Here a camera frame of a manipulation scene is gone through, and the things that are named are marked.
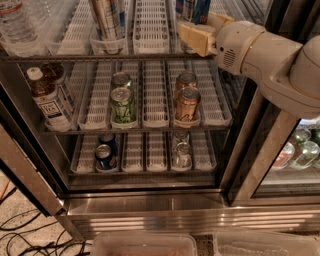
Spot green can behind glass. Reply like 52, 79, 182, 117
290, 141, 320, 170

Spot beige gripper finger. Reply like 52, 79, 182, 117
207, 12, 235, 32
177, 22, 217, 57

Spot rear green soda can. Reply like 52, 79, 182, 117
111, 72, 132, 89

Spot green soda can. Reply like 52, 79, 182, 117
111, 72, 132, 89
110, 87, 136, 124

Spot rear blue soda can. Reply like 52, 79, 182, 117
98, 133, 118, 154

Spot orange soda can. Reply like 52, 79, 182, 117
176, 71, 198, 90
175, 86, 201, 122

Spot open fridge door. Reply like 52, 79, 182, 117
0, 88, 84, 241

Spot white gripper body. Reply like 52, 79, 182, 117
215, 21, 266, 75

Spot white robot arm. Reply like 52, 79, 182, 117
177, 12, 320, 119

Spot left clear plastic bin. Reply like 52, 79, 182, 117
90, 232, 198, 256

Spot stainless steel fridge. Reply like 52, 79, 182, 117
0, 0, 320, 239

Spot front orange soda can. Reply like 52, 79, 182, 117
175, 86, 201, 122

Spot red can behind glass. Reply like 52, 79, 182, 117
272, 142, 295, 170

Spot rear tea bottle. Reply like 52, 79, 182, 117
46, 63, 75, 113

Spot tall silver can left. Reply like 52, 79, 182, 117
88, 0, 125, 54

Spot rear silver can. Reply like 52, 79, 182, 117
173, 130, 189, 144

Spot black floor cables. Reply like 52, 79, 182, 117
0, 186, 91, 256

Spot blue soda can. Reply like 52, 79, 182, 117
95, 144, 116, 170
98, 133, 118, 154

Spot tea bottle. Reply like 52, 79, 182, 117
27, 67, 72, 131
46, 63, 75, 113

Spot front green soda can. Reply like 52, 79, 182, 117
110, 87, 136, 124

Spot front silver can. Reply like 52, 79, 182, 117
174, 142, 192, 168

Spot right clear plastic bin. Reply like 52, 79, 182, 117
213, 231, 320, 256

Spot front tea bottle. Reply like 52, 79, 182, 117
27, 67, 72, 131

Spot front blue soda can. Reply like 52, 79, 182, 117
95, 144, 116, 170

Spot clear water bottle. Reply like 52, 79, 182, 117
0, 0, 37, 44

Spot clear plastic bin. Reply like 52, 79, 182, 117
213, 231, 320, 256
90, 232, 198, 256

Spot rear orange soda can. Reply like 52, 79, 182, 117
176, 71, 198, 90

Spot red bull can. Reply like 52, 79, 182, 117
175, 0, 211, 25

